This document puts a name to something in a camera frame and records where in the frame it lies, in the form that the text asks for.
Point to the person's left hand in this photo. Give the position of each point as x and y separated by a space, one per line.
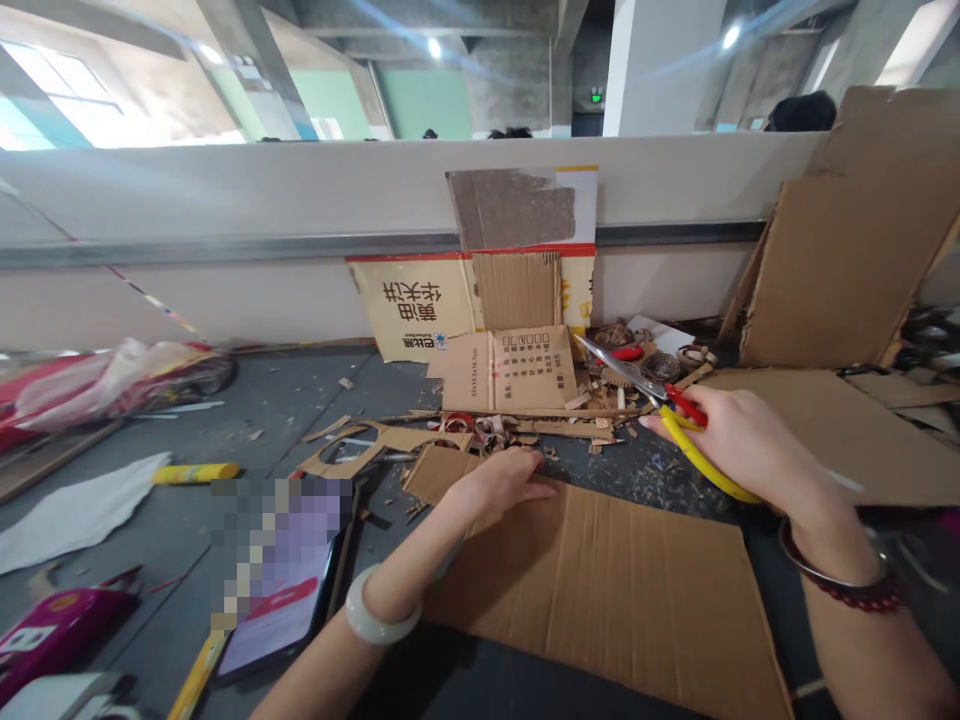
495 486

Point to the person's right hand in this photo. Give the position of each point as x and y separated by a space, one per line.
750 442

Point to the large brown cardboard sheet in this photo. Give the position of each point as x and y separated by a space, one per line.
622 592

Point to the small brown cardboard piece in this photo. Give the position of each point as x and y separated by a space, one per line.
439 474

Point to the flat brown cardboard panel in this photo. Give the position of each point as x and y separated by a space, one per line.
840 420

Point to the pile of cardboard scraps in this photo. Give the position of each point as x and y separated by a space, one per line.
585 420

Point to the printed brown cardboard flap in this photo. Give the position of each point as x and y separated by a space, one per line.
510 371

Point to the cardboard piece with round cutout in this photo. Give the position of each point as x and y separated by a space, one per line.
390 437

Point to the coiled cardboard strip roll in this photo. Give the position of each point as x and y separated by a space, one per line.
661 367

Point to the ribbed brown corrugated piece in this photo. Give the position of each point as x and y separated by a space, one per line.
516 291

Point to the yellow printed carton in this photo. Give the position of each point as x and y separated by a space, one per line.
409 307

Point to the tall leaning cardboard sheet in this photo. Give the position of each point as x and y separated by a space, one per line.
847 255

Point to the black smartphone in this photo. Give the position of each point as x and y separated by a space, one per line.
277 615

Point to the grey torn cardboard sheet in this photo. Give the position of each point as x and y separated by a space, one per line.
514 206

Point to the yellow glue stick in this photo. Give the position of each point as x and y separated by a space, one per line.
193 473

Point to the yellow ruler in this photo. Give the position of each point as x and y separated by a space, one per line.
193 679

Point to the red white striped ribbon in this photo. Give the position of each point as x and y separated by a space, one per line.
142 296

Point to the red and white plastic bags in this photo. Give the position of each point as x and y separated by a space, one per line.
97 382

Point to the white paper sheet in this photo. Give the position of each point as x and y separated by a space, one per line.
71 514

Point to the wooden plank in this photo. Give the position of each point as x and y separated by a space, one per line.
52 461

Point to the magenta box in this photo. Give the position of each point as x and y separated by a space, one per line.
64 622

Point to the grey white stapler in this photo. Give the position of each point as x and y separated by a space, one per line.
64 697

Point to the window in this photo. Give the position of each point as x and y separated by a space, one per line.
52 97

